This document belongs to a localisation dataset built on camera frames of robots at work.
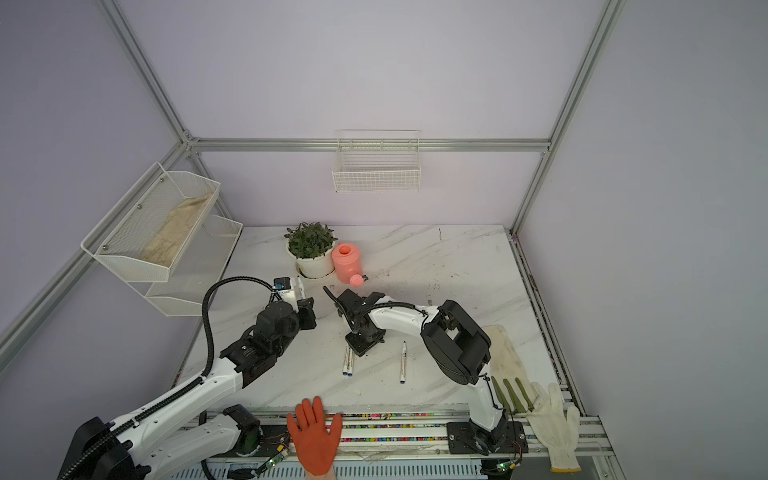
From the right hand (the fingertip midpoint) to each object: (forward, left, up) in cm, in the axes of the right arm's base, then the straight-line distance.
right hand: (358, 347), depth 89 cm
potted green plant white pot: (+25, +15, +17) cm, 34 cm away
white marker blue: (-4, +3, 0) cm, 5 cm away
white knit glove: (-20, -54, -3) cm, 58 cm away
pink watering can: (+25, +5, +10) cm, 27 cm away
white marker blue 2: (-5, +2, 0) cm, 5 cm away
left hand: (+6, +12, +16) cm, 21 cm away
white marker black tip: (+7, +14, +21) cm, 26 cm away
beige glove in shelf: (+20, +49, +30) cm, 61 cm away
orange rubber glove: (-26, +8, 0) cm, 27 cm away
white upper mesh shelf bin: (+16, +52, +34) cm, 64 cm away
